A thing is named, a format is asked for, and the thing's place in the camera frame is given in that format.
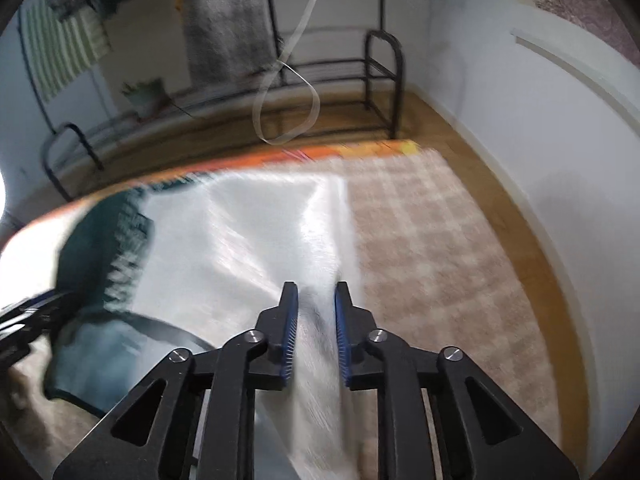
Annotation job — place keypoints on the green striped wall hanging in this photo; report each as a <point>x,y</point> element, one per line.
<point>58,52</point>

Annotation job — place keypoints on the grey plaid hanging coat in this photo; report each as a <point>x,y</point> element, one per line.
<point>226,40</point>

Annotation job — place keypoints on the beige plaid bed blanket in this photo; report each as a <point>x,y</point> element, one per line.
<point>430,269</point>

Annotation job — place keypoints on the potted plant green pot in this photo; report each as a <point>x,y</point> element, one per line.
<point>147,98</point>

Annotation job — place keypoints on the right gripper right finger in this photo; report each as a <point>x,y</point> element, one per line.
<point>353,326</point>

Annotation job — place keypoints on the green floral patterned garment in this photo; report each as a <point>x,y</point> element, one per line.
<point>192,263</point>

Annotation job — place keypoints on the black metal clothes rack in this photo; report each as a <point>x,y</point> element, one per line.
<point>381,69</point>

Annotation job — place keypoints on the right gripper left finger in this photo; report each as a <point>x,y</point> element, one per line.
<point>274,368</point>

